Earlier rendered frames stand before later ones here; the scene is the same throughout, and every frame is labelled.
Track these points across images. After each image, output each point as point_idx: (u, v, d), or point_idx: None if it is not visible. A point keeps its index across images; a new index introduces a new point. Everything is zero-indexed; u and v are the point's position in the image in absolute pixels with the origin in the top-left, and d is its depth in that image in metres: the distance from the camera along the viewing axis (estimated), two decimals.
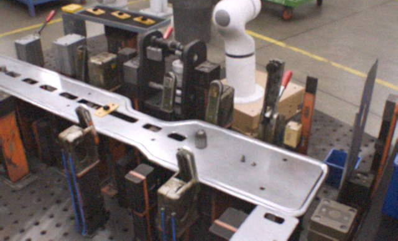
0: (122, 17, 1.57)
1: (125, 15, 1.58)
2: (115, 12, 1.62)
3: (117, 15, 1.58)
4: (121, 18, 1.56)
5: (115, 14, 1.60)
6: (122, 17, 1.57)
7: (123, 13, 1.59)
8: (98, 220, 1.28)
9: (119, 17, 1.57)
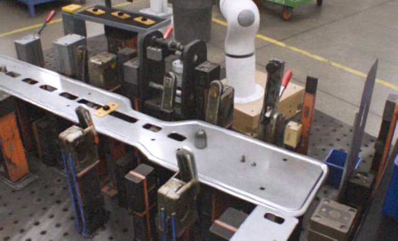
0: (122, 17, 1.57)
1: (125, 15, 1.58)
2: (115, 12, 1.62)
3: (117, 16, 1.58)
4: (121, 18, 1.56)
5: (115, 14, 1.60)
6: (122, 17, 1.57)
7: (123, 13, 1.59)
8: (98, 220, 1.28)
9: (119, 17, 1.57)
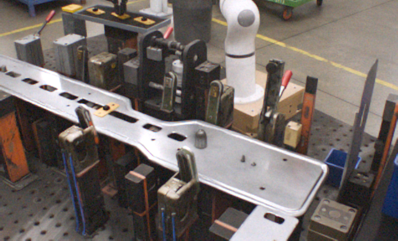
0: (122, 17, 1.57)
1: (125, 15, 1.58)
2: (115, 12, 1.62)
3: (117, 16, 1.58)
4: (121, 18, 1.56)
5: (115, 14, 1.60)
6: (122, 17, 1.57)
7: (123, 13, 1.59)
8: (98, 220, 1.28)
9: (119, 17, 1.57)
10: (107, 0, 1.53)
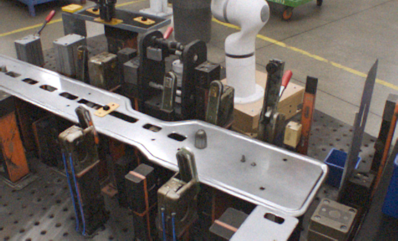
0: (112, 23, 1.16)
1: (115, 20, 1.18)
2: (99, 18, 1.21)
3: (105, 22, 1.17)
4: (112, 25, 1.16)
5: (101, 20, 1.19)
6: (112, 23, 1.16)
7: (112, 17, 1.18)
8: (98, 220, 1.28)
9: (109, 23, 1.16)
10: (91, 1, 1.11)
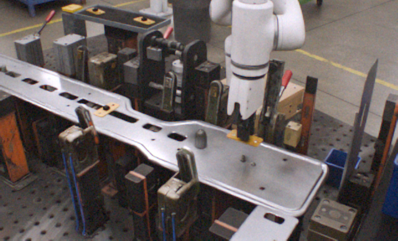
0: (254, 144, 1.03)
1: (254, 138, 1.05)
2: (231, 133, 1.07)
3: (244, 141, 1.04)
4: (254, 146, 1.03)
5: (236, 137, 1.06)
6: (254, 144, 1.03)
7: (249, 135, 1.05)
8: (98, 220, 1.28)
9: (249, 145, 1.03)
10: (237, 125, 0.98)
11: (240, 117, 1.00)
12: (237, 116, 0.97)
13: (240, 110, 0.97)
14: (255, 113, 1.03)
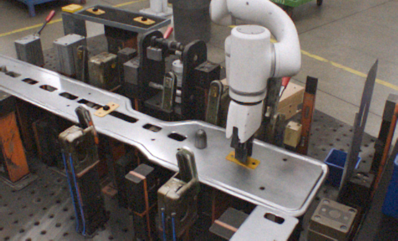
0: (251, 166, 1.07)
1: (252, 161, 1.09)
2: (229, 154, 1.11)
3: (242, 163, 1.08)
4: (252, 169, 1.06)
5: (235, 159, 1.09)
6: (251, 166, 1.07)
7: (247, 157, 1.09)
8: (98, 220, 1.28)
9: (247, 167, 1.07)
10: (235, 148, 1.01)
11: (239, 140, 1.03)
12: (236, 139, 1.00)
13: (239, 134, 1.01)
14: (253, 135, 1.07)
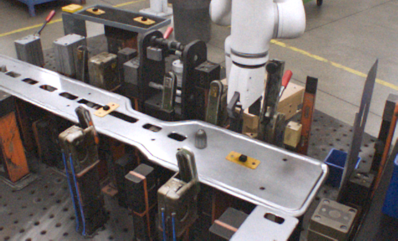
0: (251, 166, 1.07)
1: (252, 161, 1.09)
2: (229, 155, 1.11)
3: (242, 163, 1.08)
4: (252, 169, 1.06)
5: (235, 159, 1.09)
6: (251, 166, 1.07)
7: (247, 157, 1.09)
8: (98, 220, 1.28)
9: (247, 167, 1.07)
10: (231, 111, 0.94)
11: (237, 106, 0.97)
12: (234, 101, 0.94)
13: (238, 99, 0.95)
14: (260, 96, 1.04)
